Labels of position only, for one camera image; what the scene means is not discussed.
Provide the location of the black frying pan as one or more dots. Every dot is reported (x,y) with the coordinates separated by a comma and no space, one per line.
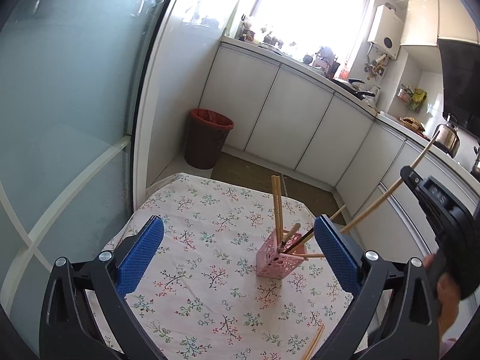
(356,87)

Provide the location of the pink perforated utensil basket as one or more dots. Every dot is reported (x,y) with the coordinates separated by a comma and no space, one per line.
(270,263)

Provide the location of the pink sleeve forearm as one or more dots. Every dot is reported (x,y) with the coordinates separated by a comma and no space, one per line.
(446,345)

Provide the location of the white wall water heater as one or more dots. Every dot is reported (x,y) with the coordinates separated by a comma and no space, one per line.
(386,31)

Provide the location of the brown floor mat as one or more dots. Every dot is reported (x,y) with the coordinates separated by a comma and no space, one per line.
(317,200)
(240,172)

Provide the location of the stainless steel kettle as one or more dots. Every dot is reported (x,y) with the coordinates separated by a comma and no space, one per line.
(447,138)

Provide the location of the stainless steel steamer pot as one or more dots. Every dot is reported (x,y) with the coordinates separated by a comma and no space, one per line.
(475,169)

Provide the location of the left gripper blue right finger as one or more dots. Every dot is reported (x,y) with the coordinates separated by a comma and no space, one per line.
(343,260)

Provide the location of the floral tablecloth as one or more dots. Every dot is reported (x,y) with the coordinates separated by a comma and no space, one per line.
(200,297)

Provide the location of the dark bin with red liner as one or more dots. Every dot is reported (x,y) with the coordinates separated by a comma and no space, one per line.
(207,133)

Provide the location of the black chopstick gold band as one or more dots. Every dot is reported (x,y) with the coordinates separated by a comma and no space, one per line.
(300,242)

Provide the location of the bamboo chopstick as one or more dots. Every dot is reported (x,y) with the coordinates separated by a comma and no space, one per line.
(279,214)
(337,213)
(274,204)
(317,344)
(289,235)
(314,342)
(375,205)
(310,255)

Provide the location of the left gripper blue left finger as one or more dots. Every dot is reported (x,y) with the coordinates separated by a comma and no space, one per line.
(134,254)

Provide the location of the person's right hand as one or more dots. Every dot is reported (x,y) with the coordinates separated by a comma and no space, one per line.
(449,296)

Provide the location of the white kitchen base cabinets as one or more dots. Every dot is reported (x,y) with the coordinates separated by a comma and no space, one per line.
(286,114)

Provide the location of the black range hood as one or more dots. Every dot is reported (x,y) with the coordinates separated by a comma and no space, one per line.
(461,83)

